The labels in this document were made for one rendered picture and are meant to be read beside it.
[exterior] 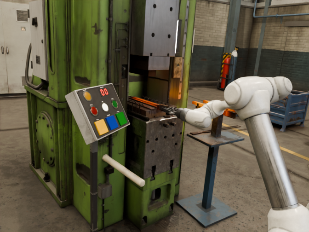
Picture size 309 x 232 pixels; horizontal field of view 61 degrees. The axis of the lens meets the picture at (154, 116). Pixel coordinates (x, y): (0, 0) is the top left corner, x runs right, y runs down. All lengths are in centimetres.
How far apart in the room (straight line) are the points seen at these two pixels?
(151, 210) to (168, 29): 141
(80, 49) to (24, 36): 483
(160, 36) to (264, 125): 104
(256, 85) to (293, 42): 923
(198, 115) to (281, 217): 79
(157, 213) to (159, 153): 55
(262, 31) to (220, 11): 189
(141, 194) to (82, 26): 134
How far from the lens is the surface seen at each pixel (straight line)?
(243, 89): 112
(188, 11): 229
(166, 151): 208
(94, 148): 162
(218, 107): 173
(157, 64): 189
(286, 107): 543
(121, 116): 158
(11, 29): 689
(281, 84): 126
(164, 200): 237
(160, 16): 189
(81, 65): 213
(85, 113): 138
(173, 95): 225
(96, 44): 180
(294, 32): 1039
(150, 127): 188
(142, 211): 219
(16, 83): 698
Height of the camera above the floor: 146
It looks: 16 degrees down
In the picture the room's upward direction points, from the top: 4 degrees clockwise
